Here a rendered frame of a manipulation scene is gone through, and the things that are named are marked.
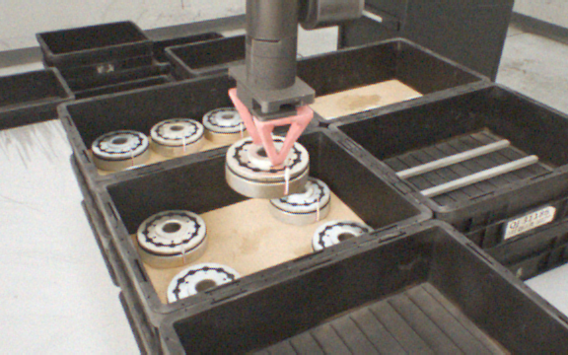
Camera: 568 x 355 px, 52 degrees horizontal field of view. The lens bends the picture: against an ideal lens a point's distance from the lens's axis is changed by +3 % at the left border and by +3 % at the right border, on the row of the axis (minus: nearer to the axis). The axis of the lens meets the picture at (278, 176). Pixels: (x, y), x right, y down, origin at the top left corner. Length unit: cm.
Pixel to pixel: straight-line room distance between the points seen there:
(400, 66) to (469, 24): 123
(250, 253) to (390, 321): 23
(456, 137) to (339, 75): 32
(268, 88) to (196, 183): 34
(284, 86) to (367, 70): 78
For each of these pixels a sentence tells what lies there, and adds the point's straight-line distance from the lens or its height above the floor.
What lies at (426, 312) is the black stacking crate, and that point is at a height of 83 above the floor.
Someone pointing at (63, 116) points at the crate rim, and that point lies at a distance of 110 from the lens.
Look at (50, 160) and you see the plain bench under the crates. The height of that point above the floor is 70.
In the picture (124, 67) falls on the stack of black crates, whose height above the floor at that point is 50.
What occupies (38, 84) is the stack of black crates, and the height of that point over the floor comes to 55.
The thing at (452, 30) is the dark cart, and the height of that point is 60.
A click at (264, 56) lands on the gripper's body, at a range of 62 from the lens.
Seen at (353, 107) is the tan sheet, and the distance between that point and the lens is 131.
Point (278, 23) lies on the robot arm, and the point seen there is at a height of 121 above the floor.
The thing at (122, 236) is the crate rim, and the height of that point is 93.
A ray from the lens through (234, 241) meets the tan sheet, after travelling 90.
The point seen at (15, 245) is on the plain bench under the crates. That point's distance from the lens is 120.
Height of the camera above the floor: 140
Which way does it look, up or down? 33 degrees down
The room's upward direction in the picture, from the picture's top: straight up
